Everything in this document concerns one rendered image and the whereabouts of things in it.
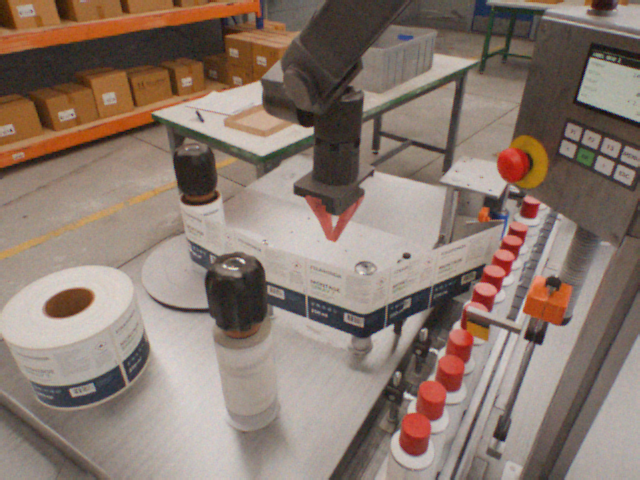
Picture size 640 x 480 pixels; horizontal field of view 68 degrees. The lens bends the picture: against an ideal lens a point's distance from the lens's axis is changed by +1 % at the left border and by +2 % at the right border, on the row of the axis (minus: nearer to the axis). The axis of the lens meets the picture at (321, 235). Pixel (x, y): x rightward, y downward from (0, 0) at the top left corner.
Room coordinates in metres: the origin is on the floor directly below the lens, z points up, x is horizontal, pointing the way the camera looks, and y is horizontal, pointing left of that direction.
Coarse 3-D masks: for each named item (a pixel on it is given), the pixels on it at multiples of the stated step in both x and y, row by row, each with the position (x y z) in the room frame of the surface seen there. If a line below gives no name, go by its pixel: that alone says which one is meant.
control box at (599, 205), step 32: (544, 32) 0.50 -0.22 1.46; (576, 32) 0.47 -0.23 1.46; (608, 32) 0.44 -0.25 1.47; (544, 64) 0.49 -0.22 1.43; (576, 64) 0.46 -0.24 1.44; (544, 96) 0.48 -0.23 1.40; (544, 128) 0.47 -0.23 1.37; (608, 128) 0.41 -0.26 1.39; (544, 160) 0.46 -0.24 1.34; (544, 192) 0.45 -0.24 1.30; (576, 192) 0.42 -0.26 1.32; (608, 192) 0.39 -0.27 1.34; (608, 224) 0.38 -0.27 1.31
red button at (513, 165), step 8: (504, 152) 0.48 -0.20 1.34; (512, 152) 0.47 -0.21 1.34; (520, 152) 0.47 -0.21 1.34; (504, 160) 0.47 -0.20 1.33; (512, 160) 0.47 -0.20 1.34; (520, 160) 0.46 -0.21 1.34; (528, 160) 0.47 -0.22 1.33; (504, 168) 0.47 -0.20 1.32; (512, 168) 0.46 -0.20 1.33; (520, 168) 0.46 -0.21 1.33; (528, 168) 0.46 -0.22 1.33; (504, 176) 0.47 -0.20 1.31; (512, 176) 0.46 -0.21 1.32; (520, 176) 0.46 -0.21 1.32
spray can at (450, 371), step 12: (444, 360) 0.41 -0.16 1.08; (456, 360) 0.41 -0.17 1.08; (444, 372) 0.39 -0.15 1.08; (456, 372) 0.39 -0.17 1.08; (444, 384) 0.39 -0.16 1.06; (456, 384) 0.39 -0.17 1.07; (456, 396) 0.39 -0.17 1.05; (456, 408) 0.38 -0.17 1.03; (456, 420) 0.38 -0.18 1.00; (456, 432) 0.39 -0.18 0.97; (444, 444) 0.38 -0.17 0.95; (444, 456) 0.38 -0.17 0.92
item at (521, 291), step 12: (552, 228) 1.04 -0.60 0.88; (540, 240) 0.98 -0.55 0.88; (540, 252) 0.93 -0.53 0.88; (528, 276) 0.84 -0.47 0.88; (528, 288) 0.80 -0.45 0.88; (516, 300) 0.76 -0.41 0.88; (516, 312) 0.72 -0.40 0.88; (504, 348) 0.62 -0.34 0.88; (492, 372) 0.57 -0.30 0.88; (480, 408) 0.49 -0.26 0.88; (468, 432) 0.45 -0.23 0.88; (456, 468) 0.39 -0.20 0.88
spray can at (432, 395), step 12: (420, 384) 0.37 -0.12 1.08; (432, 384) 0.37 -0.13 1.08; (420, 396) 0.36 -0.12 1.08; (432, 396) 0.36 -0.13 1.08; (444, 396) 0.36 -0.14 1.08; (408, 408) 0.37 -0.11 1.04; (420, 408) 0.36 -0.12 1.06; (432, 408) 0.35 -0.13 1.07; (444, 408) 0.37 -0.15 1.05; (432, 420) 0.35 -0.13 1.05; (444, 420) 0.35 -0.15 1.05; (432, 432) 0.34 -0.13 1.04; (444, 432) 0.35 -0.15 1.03; (432, 468) 0.34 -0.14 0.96
